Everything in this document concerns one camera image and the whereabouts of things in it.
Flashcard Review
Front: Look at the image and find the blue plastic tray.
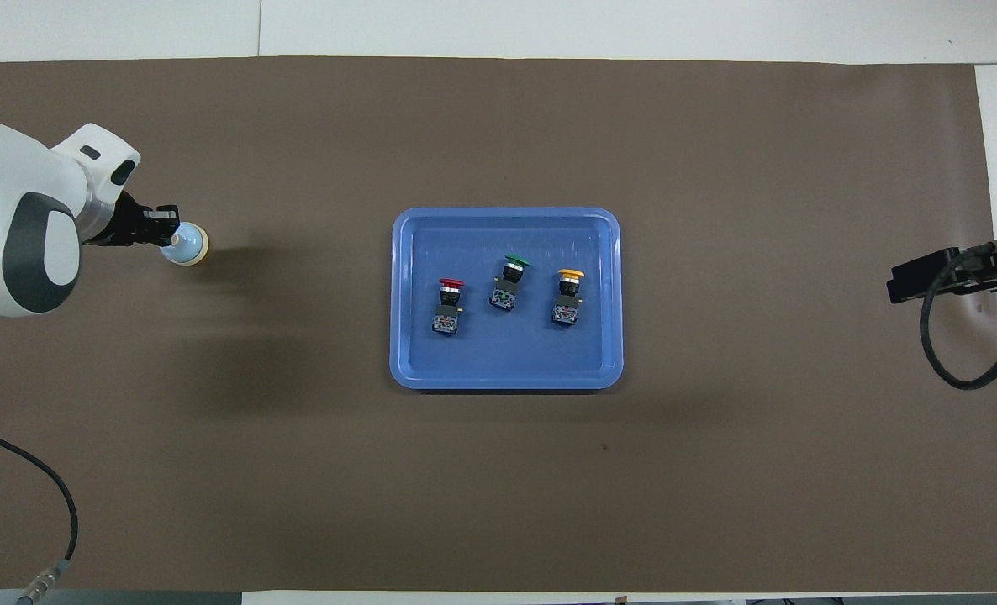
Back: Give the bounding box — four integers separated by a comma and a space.
389, 207, 625, 392

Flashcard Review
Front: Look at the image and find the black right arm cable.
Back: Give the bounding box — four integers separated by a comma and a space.
920, 238, 997, 390

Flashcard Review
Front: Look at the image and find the green push button switch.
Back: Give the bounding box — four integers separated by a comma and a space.
489, 254, 531, 312

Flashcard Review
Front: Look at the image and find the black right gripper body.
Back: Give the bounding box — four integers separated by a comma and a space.
913, 202, 997, 303

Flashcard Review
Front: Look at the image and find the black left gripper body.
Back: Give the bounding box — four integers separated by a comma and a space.
85, 192, 163, 247

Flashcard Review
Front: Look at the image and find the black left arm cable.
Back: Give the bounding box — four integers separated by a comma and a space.
0, 423, 79, 605

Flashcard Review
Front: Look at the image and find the yellow push button switch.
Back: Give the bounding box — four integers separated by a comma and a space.
551, 268, 587, 329

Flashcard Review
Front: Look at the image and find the light blue call bell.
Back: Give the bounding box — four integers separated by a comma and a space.
162, 221, 210, 267

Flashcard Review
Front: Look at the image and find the red push button switch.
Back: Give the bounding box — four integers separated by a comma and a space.
431, 278, 466, 338

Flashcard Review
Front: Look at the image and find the brown table mat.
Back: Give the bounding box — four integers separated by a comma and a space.
0, 56, 997, 593

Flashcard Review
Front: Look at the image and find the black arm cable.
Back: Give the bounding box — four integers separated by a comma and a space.
0, 423, 79, 605
920, 238, 997, 390

